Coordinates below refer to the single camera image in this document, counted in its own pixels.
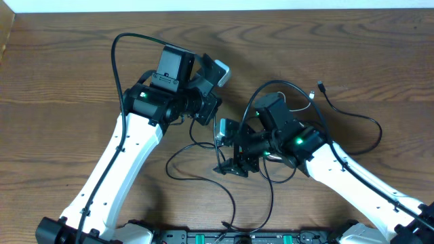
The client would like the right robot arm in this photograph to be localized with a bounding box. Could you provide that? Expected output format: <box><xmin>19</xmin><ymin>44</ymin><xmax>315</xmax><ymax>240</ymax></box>
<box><xmin>214</xmin><ymin>93</ymin><xmax>433</xmax><ymax>243</ymax></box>

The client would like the white USB cable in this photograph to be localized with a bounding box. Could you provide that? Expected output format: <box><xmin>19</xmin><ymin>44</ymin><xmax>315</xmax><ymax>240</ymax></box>
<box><xmin>276</xmin><ymin>89</ymin><xmax>316</xmax><ymax>113</ymax></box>

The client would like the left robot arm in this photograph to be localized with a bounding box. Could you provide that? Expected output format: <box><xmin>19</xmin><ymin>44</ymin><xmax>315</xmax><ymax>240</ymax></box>
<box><xmin>35</xmin><ymin>44</ymin><xmax>231</xmax><ymax>243</ymax></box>

